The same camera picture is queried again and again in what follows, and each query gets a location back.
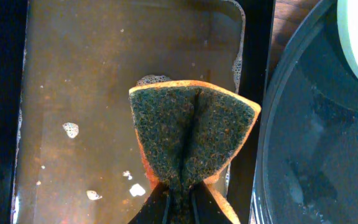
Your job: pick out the orange green scrub sponge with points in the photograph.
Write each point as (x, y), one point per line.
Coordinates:
(188, 131)

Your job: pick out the black rectangular water tray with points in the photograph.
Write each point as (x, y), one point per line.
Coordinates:
(68, 151)

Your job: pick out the black round serving tray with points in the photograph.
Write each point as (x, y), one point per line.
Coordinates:
(307, 163)

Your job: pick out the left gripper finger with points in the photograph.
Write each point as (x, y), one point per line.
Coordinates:
(200, 204)

